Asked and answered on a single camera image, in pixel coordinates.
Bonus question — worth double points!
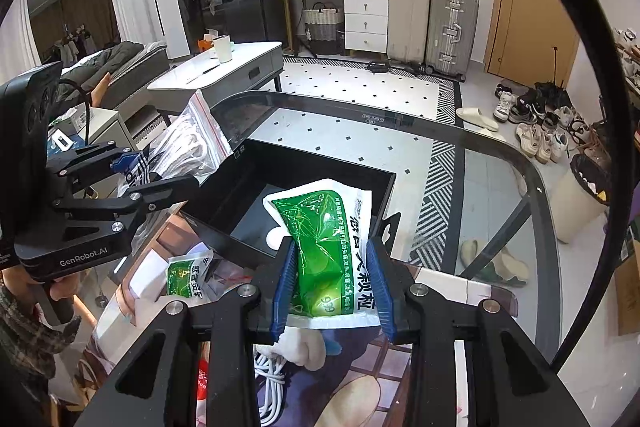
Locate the white suitcase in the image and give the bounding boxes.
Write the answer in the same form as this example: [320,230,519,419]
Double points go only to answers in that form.
[387,0,433,65]

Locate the white coiled cable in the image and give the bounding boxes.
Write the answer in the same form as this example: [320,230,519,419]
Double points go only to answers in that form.
[255,347,293,427]

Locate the white slipper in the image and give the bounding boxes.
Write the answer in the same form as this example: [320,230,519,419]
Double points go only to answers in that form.
[455,107,501,132]

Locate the grey side cabinet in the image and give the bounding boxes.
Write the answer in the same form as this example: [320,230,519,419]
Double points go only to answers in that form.
[47,104,136,158]

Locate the white coffee table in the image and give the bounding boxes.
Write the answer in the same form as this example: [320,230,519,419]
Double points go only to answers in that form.
[147,41,285,122]

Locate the hanging clothes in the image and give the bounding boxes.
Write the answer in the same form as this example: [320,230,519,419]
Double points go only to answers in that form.
[42,24,96,62]

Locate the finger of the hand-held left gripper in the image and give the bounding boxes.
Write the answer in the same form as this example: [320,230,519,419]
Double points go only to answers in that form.
[47,141,140,188]
[50,174,201,228]

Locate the thick black cable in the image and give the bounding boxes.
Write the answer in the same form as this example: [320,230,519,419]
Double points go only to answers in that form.
[492,0,621,370]

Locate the white plush toy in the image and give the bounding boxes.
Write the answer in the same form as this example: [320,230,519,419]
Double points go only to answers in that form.
[272,329,333,373]

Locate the white trash bin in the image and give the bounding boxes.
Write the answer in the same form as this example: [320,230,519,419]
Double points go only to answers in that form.
[555,152,613,245]

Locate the pile of shoes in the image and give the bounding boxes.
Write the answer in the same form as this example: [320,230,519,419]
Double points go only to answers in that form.
[495,79,608,165]

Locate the large green medicine packet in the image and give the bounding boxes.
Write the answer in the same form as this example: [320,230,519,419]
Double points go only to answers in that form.
[263,178,383,333]

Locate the red white glue packet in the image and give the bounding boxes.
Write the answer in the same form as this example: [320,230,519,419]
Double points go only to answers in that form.
[197,357,211,427]

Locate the white cup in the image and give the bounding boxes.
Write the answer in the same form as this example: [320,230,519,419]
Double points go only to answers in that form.
[212,34,233,64]

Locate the grey bed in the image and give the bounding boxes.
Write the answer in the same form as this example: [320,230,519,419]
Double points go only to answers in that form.
[60,41,168,108]

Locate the white carton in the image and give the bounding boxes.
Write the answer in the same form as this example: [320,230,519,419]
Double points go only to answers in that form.
[52,104,93,130]

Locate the small green medicine packet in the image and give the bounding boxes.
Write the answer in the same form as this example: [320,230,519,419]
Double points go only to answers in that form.
[167,249,216,308]

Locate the cream green slipper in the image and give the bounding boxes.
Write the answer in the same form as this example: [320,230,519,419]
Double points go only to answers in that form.
[460,239,488,268]
[472,247,530,285]

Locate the bagged black white-striped garment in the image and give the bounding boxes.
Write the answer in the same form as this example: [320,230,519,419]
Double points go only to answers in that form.
[122,89,233,208]

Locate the silver suitcase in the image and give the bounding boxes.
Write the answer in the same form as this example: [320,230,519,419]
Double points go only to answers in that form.
[425,0,480,82]

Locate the brown cardboard box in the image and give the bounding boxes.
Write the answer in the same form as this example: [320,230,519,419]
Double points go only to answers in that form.
[612,237,640,338]

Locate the wicker basket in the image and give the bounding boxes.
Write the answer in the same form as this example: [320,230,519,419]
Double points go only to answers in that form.
[302,2,346,55]

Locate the black white patterned rug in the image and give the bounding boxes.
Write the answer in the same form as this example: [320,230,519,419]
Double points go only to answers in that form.
[250,56,468,268]

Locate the dark padded coat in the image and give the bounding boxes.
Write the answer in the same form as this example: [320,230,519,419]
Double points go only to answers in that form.
[65,41,146,90]

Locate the white vanity desk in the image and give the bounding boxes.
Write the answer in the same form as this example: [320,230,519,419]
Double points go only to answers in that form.
[267,0,391,55]

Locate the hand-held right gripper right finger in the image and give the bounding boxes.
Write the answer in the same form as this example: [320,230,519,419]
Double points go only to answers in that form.
[367,239,588,427]

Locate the black umbrella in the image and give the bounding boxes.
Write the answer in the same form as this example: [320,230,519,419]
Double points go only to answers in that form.
[535,47,573,108]

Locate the person's left hand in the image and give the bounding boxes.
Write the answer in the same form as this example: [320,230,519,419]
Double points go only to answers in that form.
[0,264,83,308]

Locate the black cardboard box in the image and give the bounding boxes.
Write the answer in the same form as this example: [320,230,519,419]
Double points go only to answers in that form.
[180,138,402,273]

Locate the printed cartoon table mat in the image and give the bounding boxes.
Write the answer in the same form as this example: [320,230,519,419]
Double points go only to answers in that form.
[75,202,521,427]

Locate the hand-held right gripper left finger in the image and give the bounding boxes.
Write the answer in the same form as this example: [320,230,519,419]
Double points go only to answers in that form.
[75,237,301,427]

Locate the thin black cable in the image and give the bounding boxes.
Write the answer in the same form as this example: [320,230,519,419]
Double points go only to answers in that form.
[59,78,93,144]

